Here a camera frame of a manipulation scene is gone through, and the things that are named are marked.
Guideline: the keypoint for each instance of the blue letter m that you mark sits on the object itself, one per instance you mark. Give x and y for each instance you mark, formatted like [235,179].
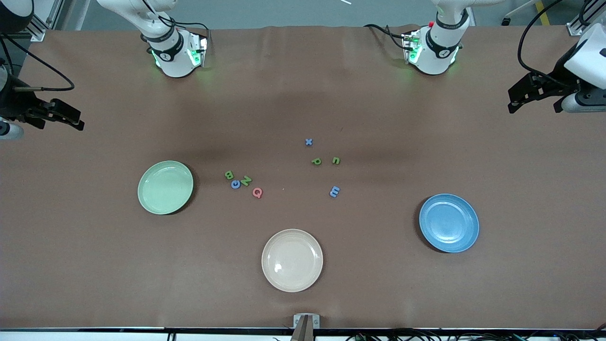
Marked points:
[334,191]

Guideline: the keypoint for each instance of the beige plate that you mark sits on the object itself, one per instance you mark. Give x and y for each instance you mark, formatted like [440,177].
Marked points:
[292,260]

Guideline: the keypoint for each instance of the silver base connector box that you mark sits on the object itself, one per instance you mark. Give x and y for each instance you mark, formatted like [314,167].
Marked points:
[409,47]
[201,47]

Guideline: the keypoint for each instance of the green letter B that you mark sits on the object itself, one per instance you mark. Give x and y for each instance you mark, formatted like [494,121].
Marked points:
[229,175]

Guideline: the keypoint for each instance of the light green plate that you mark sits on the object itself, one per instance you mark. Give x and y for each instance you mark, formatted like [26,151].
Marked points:
[165,187]

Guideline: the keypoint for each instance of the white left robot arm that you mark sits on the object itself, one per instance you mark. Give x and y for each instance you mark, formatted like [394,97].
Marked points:
[440,57]

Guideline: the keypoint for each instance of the blue plate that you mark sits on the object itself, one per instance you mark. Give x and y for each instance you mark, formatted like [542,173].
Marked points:
[449,222]

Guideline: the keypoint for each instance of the pink letter Q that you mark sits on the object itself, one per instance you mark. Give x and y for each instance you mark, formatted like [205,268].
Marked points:
[260,194]

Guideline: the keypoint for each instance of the brown table cover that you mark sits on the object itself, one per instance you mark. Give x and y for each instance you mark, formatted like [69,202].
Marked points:
[303,94]

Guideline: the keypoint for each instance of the white table edge rail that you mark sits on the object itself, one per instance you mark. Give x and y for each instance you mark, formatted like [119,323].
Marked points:
[94,336]

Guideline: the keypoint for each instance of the tan camera mount pole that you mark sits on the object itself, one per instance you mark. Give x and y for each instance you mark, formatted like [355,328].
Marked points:
[303,331]

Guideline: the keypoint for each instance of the silver metal bracket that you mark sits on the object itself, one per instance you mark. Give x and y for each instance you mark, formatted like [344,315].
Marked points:
[297,321]

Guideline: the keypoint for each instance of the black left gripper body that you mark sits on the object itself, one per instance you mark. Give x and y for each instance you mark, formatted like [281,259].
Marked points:
[556,83]

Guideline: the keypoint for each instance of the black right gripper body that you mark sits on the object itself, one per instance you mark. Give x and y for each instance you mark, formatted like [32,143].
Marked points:
[13,105]

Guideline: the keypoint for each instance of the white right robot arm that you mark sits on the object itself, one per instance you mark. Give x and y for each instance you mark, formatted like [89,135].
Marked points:
[173,61]

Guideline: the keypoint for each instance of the aluminium frame profile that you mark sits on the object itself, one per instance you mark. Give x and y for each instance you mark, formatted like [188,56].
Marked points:
[575,28]
[40,34]

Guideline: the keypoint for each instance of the silver left base connector box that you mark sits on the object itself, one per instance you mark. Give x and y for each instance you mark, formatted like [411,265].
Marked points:
[409,47]

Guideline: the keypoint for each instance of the silver right base connector box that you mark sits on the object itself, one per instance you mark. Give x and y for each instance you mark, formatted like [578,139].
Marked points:
[201,47]

